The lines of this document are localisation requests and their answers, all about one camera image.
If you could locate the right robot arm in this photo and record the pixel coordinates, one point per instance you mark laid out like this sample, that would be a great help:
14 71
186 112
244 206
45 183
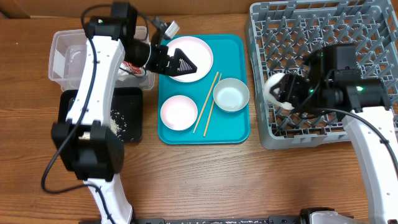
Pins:
333 84

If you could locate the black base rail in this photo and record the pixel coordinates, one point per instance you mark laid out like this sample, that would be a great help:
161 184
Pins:
306 216

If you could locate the pile of rice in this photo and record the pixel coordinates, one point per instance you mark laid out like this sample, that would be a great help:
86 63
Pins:
118 125

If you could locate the grey bowl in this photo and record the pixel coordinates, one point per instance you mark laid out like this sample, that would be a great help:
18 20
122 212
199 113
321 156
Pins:
231 94

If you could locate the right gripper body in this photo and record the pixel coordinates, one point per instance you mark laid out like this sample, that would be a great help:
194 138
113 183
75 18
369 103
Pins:
304 97

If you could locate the red strawberry wrapper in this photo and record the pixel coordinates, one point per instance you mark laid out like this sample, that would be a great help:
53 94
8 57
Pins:
130 68

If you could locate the grey dish rack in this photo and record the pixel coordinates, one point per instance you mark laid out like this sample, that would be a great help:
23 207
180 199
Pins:
278 36

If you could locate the clear plastic bin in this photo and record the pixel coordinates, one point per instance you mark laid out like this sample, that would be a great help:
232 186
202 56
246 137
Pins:
67 61

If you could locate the teal serving tray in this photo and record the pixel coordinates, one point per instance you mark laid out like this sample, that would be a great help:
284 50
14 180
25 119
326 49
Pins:
224 127

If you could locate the pink bowl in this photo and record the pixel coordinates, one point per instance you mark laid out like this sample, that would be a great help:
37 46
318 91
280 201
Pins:
178 112

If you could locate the white cup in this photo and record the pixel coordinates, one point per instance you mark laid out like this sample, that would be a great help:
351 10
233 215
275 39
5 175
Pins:
274 81

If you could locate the white napkin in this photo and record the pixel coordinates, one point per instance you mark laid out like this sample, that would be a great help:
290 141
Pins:
124 74

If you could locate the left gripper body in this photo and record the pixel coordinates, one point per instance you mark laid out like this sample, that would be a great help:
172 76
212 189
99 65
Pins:
156 62

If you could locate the black tray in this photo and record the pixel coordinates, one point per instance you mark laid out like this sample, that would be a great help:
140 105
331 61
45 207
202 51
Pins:
130 109

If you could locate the wooden chopstick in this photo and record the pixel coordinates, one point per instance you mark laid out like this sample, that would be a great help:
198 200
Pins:
206 100
211 110

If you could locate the pink plate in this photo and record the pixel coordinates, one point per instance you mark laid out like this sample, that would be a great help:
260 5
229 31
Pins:
198 51

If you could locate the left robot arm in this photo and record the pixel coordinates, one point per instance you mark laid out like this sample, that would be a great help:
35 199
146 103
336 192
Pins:
109 42

